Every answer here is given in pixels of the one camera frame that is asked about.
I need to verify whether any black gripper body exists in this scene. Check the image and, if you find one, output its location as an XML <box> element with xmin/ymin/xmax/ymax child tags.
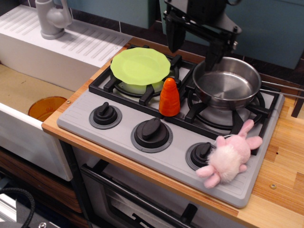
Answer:
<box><xmin>164</xmin><ymin>0</ymin><xmax>242</xmax><ymax>42</ymax></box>

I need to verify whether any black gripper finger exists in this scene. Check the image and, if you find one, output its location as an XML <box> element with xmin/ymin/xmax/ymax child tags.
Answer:
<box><xmin>166</xmin><ymin>15</ymin><xmax>186</xmax><ymax>53</ymax></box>
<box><xmin>205</xmin><ymin>39</ymin><xmax>238</xmax><ymax>71</ymax></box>

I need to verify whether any stainless steel pan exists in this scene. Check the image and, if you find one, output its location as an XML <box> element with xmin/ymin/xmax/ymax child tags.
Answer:
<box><xmin>192</xmin><ymin>57</ymin><xmax>304</xmax><ymax>110</ymax></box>

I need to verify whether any green plastic plate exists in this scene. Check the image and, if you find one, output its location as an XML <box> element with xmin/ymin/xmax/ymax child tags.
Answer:
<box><xmin>110</xmin><ymin>47</ymin><xmax>171</xmax><ymax>86</ymax></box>

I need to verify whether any black burner grate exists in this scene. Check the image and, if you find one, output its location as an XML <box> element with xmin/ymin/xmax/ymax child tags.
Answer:
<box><xmin>88</xmin><ymin>44</ymin><xmax>281</xmax><ymax>156</ymax></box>

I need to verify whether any orange toy carrot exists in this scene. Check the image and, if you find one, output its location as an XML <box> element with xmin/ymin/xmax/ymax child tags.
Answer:
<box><xmin>159</xmin><ymin>78</ymin><xmax>181</xmax><ymax>117</ymax></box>

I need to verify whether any grey toy stove top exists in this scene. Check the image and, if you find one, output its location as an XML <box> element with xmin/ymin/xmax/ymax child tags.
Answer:
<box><xmin>57</xmin><ymin>45</ymin><xmax>285</xmax><ymax>208</ymax></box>

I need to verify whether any right black stove knob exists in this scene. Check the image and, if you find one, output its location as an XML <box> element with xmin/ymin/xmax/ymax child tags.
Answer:
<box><xmin>185</xmin><ymin>142</ymin><xmax>215</xmax><ymax>171</ymax></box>

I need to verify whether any black stove knob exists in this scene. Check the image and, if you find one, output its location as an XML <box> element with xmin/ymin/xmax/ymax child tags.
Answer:
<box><xmin>185</xmin><ymin>142</ymin><xmax>215</xmax><ymax>171</ymax></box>
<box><xmin>89</xmin><ymin>102</ymin><xmax>122</xmax><ymax>130</ymax></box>
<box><xmin>131</xmin><ymin>117</ymin><xmax>173</xmax><ymax>153</ymax></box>

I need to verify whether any middle black stove knob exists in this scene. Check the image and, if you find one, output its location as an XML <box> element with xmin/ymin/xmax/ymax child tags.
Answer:
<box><xmin>131</xmin><ymin>117</ymin><xmax>173</xmax><ymax>153</ymax></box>

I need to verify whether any pink stuffed rabbit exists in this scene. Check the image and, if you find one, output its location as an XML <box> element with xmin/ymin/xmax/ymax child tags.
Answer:
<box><xmin>196</xmin><ymin>119</ymin><xmax>263</xmax><ymax>189</ymax></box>

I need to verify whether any left black stove knob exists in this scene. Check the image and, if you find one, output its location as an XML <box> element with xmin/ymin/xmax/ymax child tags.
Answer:
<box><xmin>89</xmin><ymin>102</ymin><xmax>122</xmax><ymax>130</ymax></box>

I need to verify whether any grey toy faucet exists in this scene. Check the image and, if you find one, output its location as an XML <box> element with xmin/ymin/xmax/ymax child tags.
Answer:
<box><xmin>35</xmin><ymin>0</ymin><xmax>72</xmax><ymax>40</ymax></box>

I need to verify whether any white toy sink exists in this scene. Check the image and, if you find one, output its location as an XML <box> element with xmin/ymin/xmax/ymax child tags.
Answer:
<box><xmin>0</xmin><ymin>5</ymin><xmax>131</xmax><ymax>181</ymax></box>

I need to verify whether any orange plastic cup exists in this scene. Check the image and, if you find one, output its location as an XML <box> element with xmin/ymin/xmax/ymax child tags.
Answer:
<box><xmin>28</xmin><ymin>96</ymin><xmax>67</xmax><ymax>122</ymax></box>

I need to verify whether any toy oven door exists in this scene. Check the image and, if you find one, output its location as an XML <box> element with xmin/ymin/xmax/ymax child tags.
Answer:
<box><xmin>73</xmin><ymin>147</ymin><xmax>242</xmax><ymax>228</ymax></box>

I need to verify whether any black oven door handle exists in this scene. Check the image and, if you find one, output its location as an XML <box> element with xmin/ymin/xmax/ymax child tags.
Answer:
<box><xmin>80</xmin><ymin>161</ymin><xmax>197</xmax><ymax>228</ymax></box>

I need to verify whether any black braided cable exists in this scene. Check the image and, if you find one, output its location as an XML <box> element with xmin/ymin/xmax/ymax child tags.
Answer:
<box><xmin>0</xmin><ymin>188</ymin><xmax>36</xmax><ymax>228</ymax></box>

